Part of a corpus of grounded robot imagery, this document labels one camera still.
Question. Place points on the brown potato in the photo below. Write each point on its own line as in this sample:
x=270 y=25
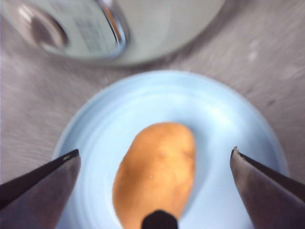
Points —
x=155 y=167

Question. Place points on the blue round plate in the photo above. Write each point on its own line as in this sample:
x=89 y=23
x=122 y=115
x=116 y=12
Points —
x=226 y=133

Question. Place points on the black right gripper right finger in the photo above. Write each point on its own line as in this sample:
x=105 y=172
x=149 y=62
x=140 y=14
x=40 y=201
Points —
x=274 y=198

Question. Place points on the grey steamer control dial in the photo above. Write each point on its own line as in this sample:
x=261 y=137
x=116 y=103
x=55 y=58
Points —
x=47 y=31

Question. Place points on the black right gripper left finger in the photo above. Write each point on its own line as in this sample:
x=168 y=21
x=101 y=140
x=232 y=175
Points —
x=35 y=195

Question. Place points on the grey-green electric steamer pot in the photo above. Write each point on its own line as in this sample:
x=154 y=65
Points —
x=162 y=26

